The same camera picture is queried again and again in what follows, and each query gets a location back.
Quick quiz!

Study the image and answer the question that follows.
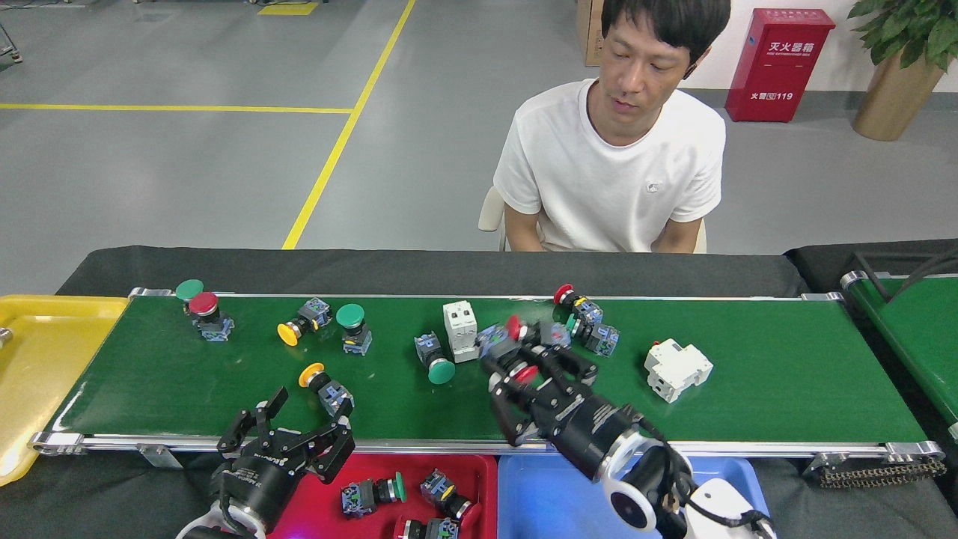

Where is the blue plastic bin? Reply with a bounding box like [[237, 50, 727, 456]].
[[496, 453, 772, 539]]

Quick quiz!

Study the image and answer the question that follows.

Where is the wide green conveyor belt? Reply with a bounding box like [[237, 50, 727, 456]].
[[28, 287, 945, 469]]

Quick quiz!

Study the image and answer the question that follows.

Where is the red plastic bin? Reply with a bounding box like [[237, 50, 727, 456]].
[[266, 451, 498, 539]]

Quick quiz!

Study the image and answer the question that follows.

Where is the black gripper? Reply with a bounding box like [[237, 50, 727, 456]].
[[216, 386, 357, 532], [479, 341, 646, 484]]

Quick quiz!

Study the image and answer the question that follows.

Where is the narrow green conveyor belt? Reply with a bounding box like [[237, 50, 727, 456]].
[[840, 269, 958, 442]]

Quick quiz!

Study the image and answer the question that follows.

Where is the black cable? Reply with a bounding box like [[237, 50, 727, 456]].
[[853, 251, 958, 304]]

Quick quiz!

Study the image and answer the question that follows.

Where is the person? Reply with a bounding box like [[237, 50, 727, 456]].
[[492, 0, 732, 254]]

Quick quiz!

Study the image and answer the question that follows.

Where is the brown cardboard box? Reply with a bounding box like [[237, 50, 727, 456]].
[[575, 0, 608, 68]]

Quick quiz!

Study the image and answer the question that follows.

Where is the yellow plastic tray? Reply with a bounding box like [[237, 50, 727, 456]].
[[0, 294, 129, 487]]

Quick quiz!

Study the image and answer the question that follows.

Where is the conveyor drive chain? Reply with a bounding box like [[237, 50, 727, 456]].
[[820, 458, 948, 489]]

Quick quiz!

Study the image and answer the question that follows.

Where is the red fire extinguisher cabinet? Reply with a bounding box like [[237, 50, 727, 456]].
[[724, 8, 837, 124]]

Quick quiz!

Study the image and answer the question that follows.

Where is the yellow head push button switch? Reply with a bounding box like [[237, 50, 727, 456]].
[[299, 362, 356, 418], [277, 298, 332, 347]]

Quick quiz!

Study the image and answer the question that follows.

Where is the white circuit breaker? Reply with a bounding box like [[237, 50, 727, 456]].
[[644, 338, 714, 404], [442, 300, 480, 364]]

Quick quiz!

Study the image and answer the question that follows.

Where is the potted plant gold planter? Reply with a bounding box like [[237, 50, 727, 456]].
[[848, 0, 958, 142]]

